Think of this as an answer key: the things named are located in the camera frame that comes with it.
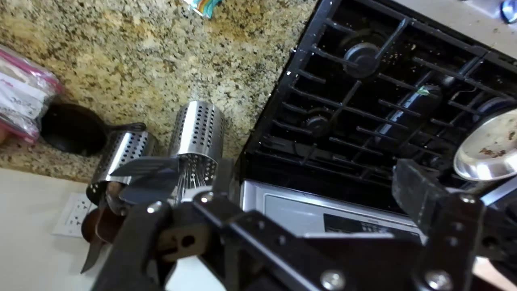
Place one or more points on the rear perforated utensil holder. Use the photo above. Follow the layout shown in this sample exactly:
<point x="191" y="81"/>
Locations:
<point x="122" y="147"/>

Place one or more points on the stainless steel stove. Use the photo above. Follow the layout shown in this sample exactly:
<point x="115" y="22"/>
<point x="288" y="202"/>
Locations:
<point x="367" y="84"/>

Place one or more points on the black spatula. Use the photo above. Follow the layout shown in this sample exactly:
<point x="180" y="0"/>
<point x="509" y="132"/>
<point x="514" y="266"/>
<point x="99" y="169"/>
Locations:
<point x="152" y="178"/>

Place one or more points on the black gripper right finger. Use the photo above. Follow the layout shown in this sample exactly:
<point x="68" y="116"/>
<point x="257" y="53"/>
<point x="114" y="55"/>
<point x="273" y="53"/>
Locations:
<point x="458" y="228"/>

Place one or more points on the front perforated utensil holder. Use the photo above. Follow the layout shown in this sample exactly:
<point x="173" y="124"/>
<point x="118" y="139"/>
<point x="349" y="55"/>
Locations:
<point x="198" y="144"/>

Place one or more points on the white wall outlet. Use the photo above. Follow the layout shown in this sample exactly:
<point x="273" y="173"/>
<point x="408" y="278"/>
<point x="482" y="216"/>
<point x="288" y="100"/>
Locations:
<point x="72" y="215"/>

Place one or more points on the small black pan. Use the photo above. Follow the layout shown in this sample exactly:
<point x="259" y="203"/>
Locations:
<point x="78" y="129"/>

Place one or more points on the plastic bag of items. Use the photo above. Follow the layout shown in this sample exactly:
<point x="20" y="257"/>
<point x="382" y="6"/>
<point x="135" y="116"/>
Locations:
<point x="26" y="90"/>

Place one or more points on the perforated utensil holder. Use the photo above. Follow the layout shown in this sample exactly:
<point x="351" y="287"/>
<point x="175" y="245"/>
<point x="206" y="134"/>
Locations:
<point x="198" y="144"/>
<point x="122" y="147"/>

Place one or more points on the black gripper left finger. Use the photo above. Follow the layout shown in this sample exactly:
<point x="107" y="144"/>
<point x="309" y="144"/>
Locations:
<point x="244" y="250"/>

